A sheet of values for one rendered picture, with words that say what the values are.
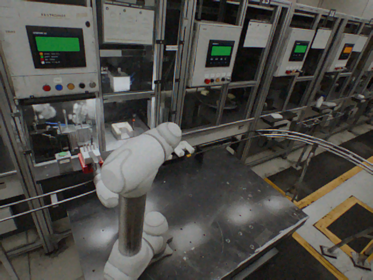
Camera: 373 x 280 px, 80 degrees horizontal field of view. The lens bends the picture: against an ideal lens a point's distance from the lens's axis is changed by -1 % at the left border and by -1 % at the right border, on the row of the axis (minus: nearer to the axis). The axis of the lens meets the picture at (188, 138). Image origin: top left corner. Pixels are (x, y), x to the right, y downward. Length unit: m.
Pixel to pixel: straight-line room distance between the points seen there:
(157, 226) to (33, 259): 1.39
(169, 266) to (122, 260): 0.38
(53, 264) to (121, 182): 1.70
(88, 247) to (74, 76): 0.97
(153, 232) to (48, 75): 0.99
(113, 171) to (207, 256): 0.95
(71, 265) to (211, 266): 1.24
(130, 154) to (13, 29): 0.92
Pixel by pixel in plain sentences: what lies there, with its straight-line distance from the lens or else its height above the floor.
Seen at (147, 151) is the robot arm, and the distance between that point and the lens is 0.72.
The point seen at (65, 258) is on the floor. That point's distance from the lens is 2.32.
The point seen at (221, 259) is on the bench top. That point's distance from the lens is 1.49.
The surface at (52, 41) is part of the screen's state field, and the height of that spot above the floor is 1.66.
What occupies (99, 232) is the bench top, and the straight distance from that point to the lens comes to 1.55.
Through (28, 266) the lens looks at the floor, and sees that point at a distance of 2.38.
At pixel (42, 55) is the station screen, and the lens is 1.40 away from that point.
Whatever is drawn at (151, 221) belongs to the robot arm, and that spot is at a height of 0.96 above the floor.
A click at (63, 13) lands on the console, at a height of 1.79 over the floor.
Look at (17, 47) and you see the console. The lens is 1.42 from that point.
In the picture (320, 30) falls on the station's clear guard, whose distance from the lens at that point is 3.01.
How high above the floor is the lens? 1.93
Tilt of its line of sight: 31 degrees down
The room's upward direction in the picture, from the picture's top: 9 degrees clockwise
